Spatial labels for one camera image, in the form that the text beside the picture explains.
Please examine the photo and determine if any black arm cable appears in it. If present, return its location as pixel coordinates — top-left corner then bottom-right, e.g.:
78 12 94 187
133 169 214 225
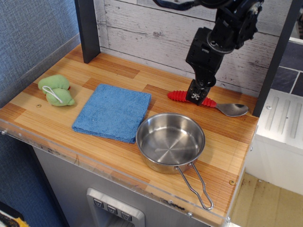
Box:
152 0 202 12

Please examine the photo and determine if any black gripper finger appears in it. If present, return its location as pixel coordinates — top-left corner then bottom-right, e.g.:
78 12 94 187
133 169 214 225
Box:
201 87 211 103
186 79 206 105

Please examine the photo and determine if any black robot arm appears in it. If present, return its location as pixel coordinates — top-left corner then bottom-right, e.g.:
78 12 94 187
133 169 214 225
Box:
186 0 263 105

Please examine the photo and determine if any dark grey left post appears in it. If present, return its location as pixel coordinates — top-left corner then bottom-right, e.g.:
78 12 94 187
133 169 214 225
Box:
74 0 100 63

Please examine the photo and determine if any grey toy dispenser panel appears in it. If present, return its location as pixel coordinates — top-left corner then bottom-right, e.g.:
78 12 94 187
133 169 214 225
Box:
87 188 145 227

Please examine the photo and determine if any dark grey right post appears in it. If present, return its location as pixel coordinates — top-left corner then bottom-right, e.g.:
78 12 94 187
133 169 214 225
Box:
252 0 303 117

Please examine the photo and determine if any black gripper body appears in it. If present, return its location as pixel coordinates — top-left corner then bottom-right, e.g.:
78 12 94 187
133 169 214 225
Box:
186 27 223 89

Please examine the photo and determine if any dark grey post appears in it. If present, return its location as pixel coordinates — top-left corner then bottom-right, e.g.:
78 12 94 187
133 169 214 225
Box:
74 0 100 63
252 0 303 117

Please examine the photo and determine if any blue folded cloth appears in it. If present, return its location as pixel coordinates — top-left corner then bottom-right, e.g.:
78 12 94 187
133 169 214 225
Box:
72 84 152 143

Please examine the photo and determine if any green plush toy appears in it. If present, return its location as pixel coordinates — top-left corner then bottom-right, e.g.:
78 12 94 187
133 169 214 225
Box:
38 74 75 106

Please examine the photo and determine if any red handled metal spoon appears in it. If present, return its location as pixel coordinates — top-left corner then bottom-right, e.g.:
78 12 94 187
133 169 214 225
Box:
168 91 249 117

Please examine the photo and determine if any yellow black object corner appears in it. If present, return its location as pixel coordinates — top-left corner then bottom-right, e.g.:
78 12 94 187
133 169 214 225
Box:
0 202 29 227

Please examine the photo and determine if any steel pan with wire handle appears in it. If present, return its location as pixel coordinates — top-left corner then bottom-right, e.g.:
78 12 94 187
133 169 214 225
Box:
135 113 214 210

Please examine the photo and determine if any white ribbed appliance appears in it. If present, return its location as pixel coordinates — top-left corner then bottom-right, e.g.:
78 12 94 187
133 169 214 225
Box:
245 89 303 194

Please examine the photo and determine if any clear acrylic edge guard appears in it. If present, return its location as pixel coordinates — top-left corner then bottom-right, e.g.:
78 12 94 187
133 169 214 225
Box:
0 113 258 227

